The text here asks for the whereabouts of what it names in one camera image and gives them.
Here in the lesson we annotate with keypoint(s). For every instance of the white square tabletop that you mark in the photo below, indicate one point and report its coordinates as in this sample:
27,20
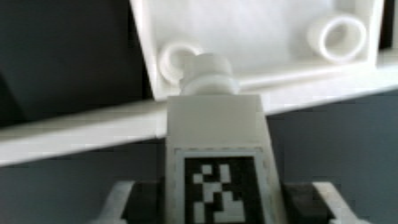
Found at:
288,39

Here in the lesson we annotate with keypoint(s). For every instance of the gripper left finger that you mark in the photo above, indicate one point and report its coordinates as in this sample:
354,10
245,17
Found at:
112,209

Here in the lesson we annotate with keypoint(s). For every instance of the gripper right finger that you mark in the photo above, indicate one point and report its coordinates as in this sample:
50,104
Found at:
343,215

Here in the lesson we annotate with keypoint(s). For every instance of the white U-shaped fence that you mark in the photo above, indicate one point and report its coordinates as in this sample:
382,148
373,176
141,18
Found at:
133,122

